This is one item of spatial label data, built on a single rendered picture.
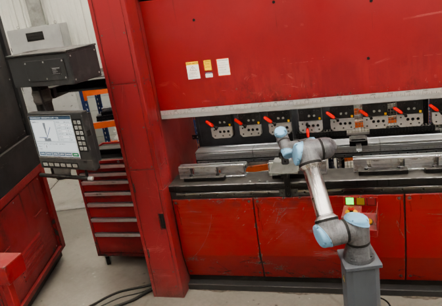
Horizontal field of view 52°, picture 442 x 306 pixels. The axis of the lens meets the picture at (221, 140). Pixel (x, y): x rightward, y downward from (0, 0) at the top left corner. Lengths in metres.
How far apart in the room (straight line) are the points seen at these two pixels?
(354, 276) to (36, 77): 2.06
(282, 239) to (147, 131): 1.19
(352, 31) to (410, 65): 0.40
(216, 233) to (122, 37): 1.50
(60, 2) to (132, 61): 4.53
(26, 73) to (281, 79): 1.55
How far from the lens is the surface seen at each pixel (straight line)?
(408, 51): 2.95
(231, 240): 3.36
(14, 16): 7.72
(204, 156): 3.54
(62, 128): 2.85
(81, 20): 7.39
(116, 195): 3.85
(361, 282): 2.44
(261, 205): 3.18
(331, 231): 2.27
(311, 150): 2.33
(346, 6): 2.89
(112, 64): 3.06
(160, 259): 3.51
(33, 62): 2.89
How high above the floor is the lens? 2.11
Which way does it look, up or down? 18 degrees down
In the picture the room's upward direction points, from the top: 9 degrees counter-clockwise
